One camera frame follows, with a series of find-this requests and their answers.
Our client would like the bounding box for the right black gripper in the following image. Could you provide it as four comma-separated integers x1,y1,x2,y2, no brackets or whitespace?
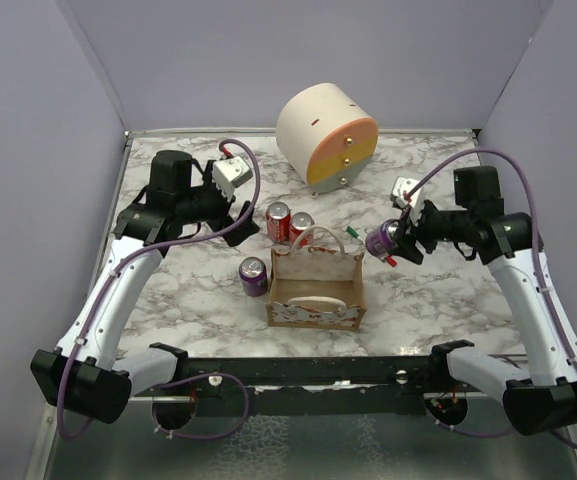
388,196,472,263

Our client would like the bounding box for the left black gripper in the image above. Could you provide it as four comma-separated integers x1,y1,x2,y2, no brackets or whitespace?
177,161,260,245

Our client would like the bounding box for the purple soda can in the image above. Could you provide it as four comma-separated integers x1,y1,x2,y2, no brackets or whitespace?
238,257,268,297
365,219,398,260

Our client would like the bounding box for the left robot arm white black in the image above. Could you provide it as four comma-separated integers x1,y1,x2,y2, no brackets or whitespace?
30,141,261,430

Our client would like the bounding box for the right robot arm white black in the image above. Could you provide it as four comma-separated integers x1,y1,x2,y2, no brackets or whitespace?
387,166,577,435

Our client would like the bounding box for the red capped marker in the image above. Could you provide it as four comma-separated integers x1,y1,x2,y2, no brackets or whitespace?
381,255,397,267

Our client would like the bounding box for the red soda can rear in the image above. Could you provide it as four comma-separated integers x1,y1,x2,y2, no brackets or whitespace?
266,201,291,243

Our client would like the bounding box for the red soda can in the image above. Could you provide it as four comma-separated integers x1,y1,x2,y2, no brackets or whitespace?
266,201,291,243
288,212,314,248

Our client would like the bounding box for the red soda can front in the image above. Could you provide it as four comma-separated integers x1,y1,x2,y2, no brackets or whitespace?
288,212,314,248

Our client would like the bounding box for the green capped marker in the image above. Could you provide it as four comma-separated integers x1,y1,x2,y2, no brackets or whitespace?
346,226,364,242

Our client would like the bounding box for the round pastel drawer cabinet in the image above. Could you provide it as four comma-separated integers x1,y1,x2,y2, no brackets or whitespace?
275,83,379,194

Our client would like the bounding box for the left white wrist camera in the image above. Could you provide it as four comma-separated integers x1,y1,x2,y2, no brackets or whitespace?
212,156,253,201

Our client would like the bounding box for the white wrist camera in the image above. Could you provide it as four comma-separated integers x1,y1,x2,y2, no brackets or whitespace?
212,156,253,201
390,176,425,225

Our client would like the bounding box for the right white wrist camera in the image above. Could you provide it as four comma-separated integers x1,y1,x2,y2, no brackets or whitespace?
390,176,425,225

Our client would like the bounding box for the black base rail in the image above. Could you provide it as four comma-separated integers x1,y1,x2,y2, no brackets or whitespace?
132,344,474,419

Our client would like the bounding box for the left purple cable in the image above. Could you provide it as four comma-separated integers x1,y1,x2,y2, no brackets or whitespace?
57,139,262,441

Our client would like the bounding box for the purple cable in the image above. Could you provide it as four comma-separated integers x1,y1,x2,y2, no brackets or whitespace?
402,148,577,454
57,139,262,441

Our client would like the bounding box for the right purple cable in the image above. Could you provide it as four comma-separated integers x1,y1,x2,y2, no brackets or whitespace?
402,148,577,454

